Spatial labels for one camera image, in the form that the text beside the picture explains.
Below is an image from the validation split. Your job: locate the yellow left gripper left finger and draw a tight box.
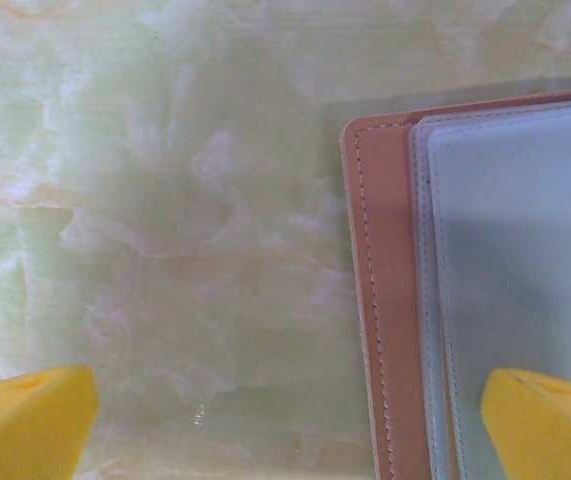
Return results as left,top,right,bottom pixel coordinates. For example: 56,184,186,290
0,363,99,480

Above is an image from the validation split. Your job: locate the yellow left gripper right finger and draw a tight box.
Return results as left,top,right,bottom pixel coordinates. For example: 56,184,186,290
479,367,571,480

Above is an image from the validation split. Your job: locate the tan leather card holder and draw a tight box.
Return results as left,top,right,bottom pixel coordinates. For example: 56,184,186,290
339,84,571,480

